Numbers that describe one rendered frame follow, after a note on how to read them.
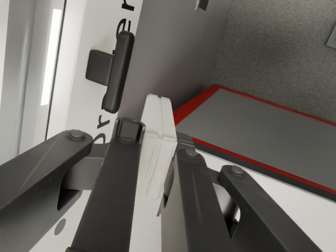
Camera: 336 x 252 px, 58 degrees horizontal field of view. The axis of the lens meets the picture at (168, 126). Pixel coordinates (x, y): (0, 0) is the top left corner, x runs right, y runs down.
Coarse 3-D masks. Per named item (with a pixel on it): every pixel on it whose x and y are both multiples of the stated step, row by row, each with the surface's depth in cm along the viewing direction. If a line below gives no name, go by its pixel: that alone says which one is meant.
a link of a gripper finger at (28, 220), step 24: (48, 144) 10; (72, 144) 10; (0, 168) 8; (24, 168) 8; (48, 168) 9; (0, 192) 7; (24, 192) 7; (48, 192) 9; (72, 192) 11; (0, 216) 7; (24, 216) 8; (48, 216) 9; (0, 240) 7; (24, 240) 8
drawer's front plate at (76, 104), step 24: (72, 0) 24; (96, 0) 25; (120, 0) 29; (72, 24) 25; (96, 24) 27; (72, 48) 25; (96, 48) 28; (72, 72) 26; (72, 96) 27; (96, 96) 31; (72, 120) 28; (96, 120) 33
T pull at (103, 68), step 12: (120, 36) 25; (132, 36) 26; (120, 48) 26; (132, 48) 27; (96, 60) 27; (108, 60) 26; (120, 60) 26; (96, 72) 27; (108, 72) 27; (120, 72) 26; (108, 84) 27; (120, 84) 27; (108, 96) 27; (120, 96) 28; (108, 108) 27
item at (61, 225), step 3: (63, 219) 38; (60, 222) 37; (63, 222) 38; (57, 225) 37; (60, 225) 38; (63, 225) 39; (57, 228) 37; (60, 228) 38; (54, 231) 37; (57, 231) 38; (60, 231) 38; (54, 234) 37; (57, 234) 38
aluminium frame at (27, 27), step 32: (0, 0) 19; (32, 0) 21; (0, 32) 20; (32, 32) 22; (0, 64) 20; (32, 64) 23; (0, 96) 21; (32, 96) 24; (0, 128) 22; (32, 128) 26; (0, 160) 23
